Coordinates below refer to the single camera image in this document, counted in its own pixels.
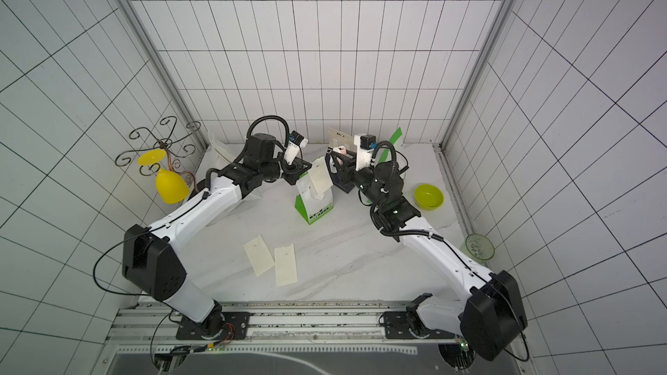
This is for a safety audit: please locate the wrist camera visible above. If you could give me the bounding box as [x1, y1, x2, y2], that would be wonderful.
[283, 130, 308, 166]
[354, 135, 376, 171]

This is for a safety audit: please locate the navy beige bag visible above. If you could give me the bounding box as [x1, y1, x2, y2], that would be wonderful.
[325, 127, 355, 194]

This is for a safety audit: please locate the cream receipt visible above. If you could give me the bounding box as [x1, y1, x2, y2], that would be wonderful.
[243, 235, 274, 277]
[274, 245, 298, 286]
[308, 156, 333, 200]

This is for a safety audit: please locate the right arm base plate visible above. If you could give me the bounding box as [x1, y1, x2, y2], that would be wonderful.
[378, 311, 455, 340]

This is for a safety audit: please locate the black scroll metal stand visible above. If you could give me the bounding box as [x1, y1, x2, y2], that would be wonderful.
[115, 116, 201, 168]

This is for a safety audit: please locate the green white bag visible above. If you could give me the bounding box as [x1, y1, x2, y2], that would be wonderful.
[295, 173, 334, 225]
[377, 127, 408, 168]

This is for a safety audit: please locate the white paper bag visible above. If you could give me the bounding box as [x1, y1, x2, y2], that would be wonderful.
[196, 135, 240, 190]

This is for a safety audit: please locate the green glass coaster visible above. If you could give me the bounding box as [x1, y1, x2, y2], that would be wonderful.
[460, 234, 496, 264]

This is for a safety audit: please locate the green bowl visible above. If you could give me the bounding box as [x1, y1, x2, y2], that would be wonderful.
[414, 184, 445, 211]

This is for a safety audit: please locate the yellow cup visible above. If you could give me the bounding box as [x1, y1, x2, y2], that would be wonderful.
[156, 168, 190, 205]

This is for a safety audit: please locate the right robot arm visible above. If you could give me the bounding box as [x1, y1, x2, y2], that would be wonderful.
[325, 149, 528, 361]

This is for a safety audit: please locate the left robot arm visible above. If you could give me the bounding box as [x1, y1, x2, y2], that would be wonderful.
[122, 131, 312, 326]

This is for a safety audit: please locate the yellow saucer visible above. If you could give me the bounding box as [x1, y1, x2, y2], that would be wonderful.
[137, 149, 167, 167]

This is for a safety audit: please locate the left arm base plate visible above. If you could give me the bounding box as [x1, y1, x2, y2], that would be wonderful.
[175, 312, 251, 341]

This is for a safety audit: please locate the pink stapler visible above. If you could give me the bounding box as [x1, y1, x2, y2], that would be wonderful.
[332, 146, 347, 156]

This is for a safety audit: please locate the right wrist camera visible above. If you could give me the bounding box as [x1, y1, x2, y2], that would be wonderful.
[354, 135, 376, 171]

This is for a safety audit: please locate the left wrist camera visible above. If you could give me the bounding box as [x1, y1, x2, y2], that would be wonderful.
[283, 130, 308, 166]

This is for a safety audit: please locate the aluminium rail frame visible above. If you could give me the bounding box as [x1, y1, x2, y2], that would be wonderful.
[93, 299, 538, 375]

